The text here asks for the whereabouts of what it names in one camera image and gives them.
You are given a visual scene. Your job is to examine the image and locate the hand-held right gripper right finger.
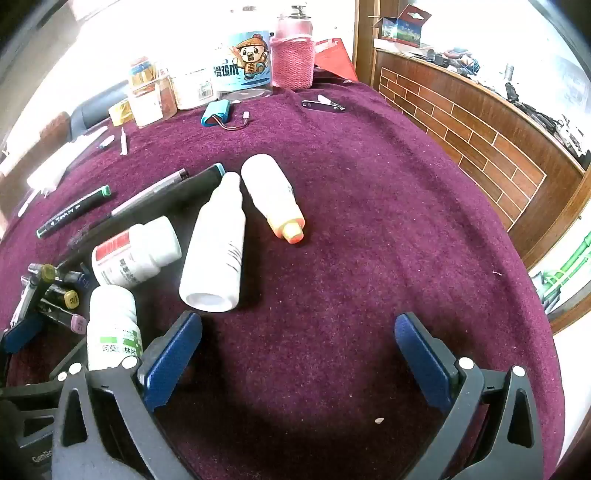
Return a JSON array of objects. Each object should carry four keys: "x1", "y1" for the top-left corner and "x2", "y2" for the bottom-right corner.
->
[{"x1": 394, "y1": 312, "x2": 546, "y2": 480}]

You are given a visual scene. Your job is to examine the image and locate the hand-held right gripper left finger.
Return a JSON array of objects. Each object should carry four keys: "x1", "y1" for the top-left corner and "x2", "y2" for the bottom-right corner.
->
[{"x1": 51, "y1": 311, "x2": 204, "y2": 480}]

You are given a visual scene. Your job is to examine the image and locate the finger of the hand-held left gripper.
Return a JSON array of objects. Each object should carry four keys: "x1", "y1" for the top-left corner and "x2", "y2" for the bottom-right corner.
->
[
  {"x1": 0, "y1": 314, "x2": 47, "y2": 356},
  {"x1": 47, "y1": 339, "x2": 88, "y2": 381}
]

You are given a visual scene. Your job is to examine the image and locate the black marker pink cap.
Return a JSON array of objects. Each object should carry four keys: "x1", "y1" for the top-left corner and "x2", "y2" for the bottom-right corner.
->
[{"x1": 37, "y1": 302, "x2": 88, "y2": 333}]

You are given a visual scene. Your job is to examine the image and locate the black marker yellow cap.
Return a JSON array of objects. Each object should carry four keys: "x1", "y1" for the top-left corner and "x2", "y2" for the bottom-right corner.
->
[{"x1": 44, "y1": 284, "x2": 80, "y2": 310}]

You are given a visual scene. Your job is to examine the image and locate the black marker olive cap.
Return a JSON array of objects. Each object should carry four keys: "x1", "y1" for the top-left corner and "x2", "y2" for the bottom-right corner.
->
[{"x1": 10, "y1": 264, "x2": 58, "y2": 326}]

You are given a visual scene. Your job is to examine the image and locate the black marker blue cap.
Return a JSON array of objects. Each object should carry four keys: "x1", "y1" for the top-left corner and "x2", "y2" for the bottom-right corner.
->
[{"x1": 58, "y1": 270, "x2": 95, "y2": 289}]

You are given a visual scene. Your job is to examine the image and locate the white pvc pipe fittings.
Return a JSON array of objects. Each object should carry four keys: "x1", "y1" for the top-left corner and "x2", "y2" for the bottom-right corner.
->
[{"x1": 178, "y1": 172, "x2": 246, "y2": 313}]

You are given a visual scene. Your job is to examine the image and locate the black marker green cap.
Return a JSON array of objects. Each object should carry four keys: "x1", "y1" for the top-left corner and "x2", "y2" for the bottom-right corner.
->
[{"x1": 36, "y1": 185, "x2": 112, "y2": 239}]

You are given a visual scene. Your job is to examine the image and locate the white bottle orange cap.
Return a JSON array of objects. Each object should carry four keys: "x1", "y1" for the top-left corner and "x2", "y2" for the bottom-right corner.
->
[{"x1": 240, "y1": 154, "x2": 306, "y2": 244}]

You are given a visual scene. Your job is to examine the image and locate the white pill bottle green label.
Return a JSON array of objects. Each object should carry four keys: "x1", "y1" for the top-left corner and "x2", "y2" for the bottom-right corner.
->
[{"x1": 87, "y1": 285, "x2": 144, "y2": 372}]

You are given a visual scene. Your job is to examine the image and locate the white pill bottle red label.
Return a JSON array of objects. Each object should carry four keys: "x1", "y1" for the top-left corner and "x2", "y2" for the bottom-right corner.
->
[{"x1": 91, "y1": 215, "x2": 182, "y2": 289}]

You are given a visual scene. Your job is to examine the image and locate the maroon velvet tablecloth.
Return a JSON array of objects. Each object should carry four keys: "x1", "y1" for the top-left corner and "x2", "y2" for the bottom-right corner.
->
[{"x1": 0, "y1": 69, "x2": 566, "y2": 480}]

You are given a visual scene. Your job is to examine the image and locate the bamboo painted glass panel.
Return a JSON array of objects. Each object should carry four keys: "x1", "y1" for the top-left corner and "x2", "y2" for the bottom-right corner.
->
[{"x1": 531, "y1": 231, "x2": 591, "y2": 315}]

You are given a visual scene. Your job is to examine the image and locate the dark grey pen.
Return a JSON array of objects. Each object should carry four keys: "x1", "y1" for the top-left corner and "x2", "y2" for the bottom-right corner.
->
[{"x1": 111, "y1": 168, "x2": 190, "y2": 217}]

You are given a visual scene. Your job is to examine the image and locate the white paper sheet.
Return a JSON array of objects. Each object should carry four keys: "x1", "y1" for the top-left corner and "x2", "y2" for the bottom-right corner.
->
[{"x1": 25, "y1": 127, "x2": 109, "y2": 195}]

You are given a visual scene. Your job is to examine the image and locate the black marker teal cap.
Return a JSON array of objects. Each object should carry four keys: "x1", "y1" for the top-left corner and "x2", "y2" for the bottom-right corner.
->
[{"x1": 134, "y1": 162, "x2": 227, "y2": 217}]

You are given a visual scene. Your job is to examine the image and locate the brown leather chair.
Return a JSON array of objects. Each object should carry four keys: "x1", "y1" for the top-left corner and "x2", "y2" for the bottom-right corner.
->
[{"x1": 0, "y1": 111, "x2": 72, "y2": 155}]

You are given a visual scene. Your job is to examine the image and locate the wooden brick-pattern counter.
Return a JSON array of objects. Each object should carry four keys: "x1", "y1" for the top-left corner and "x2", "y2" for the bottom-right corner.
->
[{"x1": 372, "y1": 48, "x2": 591, "y2": 268}]

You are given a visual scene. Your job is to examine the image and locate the black leather sofa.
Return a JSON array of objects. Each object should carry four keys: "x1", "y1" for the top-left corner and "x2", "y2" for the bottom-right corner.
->
[{"x1": 69, "y1": 80, "x2": 130, "y2": 139}]

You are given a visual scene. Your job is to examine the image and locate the yellow tape roll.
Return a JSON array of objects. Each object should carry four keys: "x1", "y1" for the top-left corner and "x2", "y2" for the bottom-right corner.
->
[{"x1": 108, "y1": 99, "x2": 134, "y2": 126}]

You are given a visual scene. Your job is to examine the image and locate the clear jar brown contents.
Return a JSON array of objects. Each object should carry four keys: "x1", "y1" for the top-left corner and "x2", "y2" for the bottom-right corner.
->
[{"x1": 127, "y1": 78, "x2": 178, "y2": 129}]

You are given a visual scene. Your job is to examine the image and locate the white plastic container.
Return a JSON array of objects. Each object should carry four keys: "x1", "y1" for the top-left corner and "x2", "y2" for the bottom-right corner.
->
[{"x1": 171, "y1": 69, "x2": 218, "y2": 110}]

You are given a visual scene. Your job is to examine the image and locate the black nail clipper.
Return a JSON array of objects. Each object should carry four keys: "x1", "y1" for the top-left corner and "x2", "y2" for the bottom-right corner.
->
[{"x1": 301, "y1": 95, "x2": 347, "y2": 112}]

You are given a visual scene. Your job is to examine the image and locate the countertop clutter pile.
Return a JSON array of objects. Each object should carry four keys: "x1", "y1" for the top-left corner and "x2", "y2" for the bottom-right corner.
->
[{"x1": 427, "y1": 44, "x2": 591, "y2": 167}]

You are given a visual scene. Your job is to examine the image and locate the clear jar cartoon label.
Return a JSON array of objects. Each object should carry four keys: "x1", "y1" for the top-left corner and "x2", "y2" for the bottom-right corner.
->
[{"x1": 213, "y1": 30, "x2": 274, "y2": 102}]

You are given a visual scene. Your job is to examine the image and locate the red paper bag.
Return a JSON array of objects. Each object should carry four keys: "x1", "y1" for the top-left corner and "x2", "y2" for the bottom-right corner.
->
[{"x1": 314, "y1": 38, "x2": 358, "y2": 83}]

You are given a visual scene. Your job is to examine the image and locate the colourful cardboard box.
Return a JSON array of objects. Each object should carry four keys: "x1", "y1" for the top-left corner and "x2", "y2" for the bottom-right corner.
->
[{"x1": 369, "y1": 4, "x2": 432, "y2": 49}]

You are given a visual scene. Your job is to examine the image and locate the wooden door frame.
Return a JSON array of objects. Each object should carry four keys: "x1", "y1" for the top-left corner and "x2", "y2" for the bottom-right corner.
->
[{"x1": 353, "y1": 0, "x2": 402, "y2": 86}]

